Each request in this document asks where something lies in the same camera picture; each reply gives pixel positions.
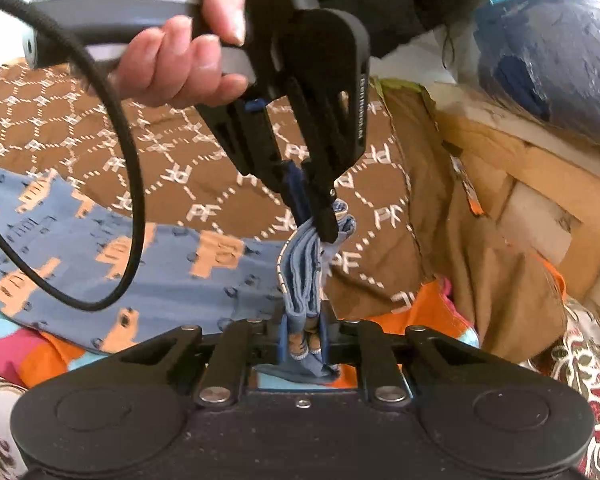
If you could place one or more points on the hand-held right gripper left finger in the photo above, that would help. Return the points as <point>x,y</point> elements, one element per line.
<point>230,360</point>

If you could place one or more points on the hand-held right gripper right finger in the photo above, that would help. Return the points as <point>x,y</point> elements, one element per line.
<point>380,360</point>

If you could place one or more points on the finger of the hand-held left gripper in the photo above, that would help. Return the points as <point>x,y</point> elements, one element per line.
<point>321,200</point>
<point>245,135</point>

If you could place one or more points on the blue pants with orange cars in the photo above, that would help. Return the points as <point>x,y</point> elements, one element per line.
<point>180,280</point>

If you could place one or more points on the person's left hand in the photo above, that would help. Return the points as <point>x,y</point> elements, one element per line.
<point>180,70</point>

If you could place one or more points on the brown printed blanket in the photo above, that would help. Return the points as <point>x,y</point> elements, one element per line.
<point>130,135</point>

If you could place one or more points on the black garment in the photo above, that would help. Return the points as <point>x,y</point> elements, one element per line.
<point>430,0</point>

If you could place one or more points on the floral bed sheet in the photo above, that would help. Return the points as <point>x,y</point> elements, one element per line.
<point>590,370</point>

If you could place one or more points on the blue plastic bag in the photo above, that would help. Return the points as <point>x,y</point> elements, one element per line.
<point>545,50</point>

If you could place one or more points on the wooden bed frame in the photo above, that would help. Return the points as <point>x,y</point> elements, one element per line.
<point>555,170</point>

